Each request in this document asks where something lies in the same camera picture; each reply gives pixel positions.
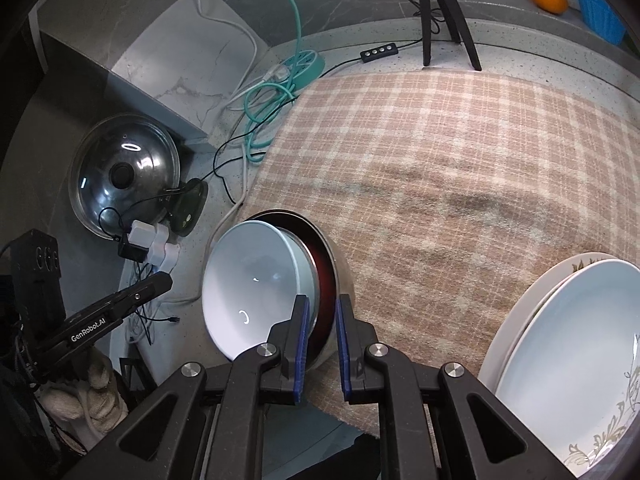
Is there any teal cable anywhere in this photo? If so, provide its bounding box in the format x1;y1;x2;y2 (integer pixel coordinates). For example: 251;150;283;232
242;0;302;163

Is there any black tripod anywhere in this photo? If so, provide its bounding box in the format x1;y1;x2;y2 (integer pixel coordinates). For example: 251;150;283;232
412;0;482;72

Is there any white ceramic bowl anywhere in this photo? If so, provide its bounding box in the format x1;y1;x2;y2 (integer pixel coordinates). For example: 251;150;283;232
201;220;317;361

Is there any white plate leaf print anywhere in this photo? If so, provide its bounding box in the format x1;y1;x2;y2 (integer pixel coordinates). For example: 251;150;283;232
494;258;640;471

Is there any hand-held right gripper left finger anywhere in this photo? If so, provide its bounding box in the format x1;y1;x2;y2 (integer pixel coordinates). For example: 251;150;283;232
82;294;311;480

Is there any black cable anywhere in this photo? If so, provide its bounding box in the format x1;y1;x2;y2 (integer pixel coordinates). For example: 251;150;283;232
97;35;426;241

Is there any blue plastic cup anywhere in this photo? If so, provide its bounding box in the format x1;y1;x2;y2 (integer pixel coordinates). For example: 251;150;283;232
573;0;628;45

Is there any dark green round object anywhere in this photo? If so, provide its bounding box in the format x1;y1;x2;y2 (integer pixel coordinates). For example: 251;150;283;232
169;179;209;237

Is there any white floral plate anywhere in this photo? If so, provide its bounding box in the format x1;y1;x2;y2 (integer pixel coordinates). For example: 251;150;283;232
477;251;621;381

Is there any round teal power strip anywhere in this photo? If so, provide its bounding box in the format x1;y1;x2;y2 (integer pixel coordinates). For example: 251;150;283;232
277;50;325;86

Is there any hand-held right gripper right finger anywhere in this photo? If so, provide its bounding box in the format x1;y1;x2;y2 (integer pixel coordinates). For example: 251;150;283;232
336;293;566;480

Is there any white cable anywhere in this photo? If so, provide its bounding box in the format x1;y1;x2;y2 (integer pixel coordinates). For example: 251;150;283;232
160;0;261;111

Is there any person's left hand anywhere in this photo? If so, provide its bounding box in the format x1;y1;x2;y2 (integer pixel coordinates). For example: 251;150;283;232
39;347;128;428

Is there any black inline remote control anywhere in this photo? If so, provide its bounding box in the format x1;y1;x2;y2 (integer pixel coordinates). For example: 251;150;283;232
360;42;400;64

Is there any white power adapter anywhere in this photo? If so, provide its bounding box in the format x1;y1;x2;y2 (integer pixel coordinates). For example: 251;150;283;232
129;221;168;249
150;242;180;269

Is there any red steel bowl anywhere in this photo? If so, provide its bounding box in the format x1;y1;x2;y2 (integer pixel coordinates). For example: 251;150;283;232
280;215;333;346

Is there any checked cloth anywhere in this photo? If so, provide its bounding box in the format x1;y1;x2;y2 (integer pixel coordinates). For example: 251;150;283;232
247;69;640;438

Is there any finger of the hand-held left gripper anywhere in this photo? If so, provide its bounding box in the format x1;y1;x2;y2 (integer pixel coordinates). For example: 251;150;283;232
92;272;174;318

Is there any large steel bowl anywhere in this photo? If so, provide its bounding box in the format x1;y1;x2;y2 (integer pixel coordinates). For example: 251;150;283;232
255;208;357;373

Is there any glass pot lid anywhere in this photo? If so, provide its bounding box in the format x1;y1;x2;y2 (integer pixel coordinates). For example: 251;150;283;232
68;114;181;238

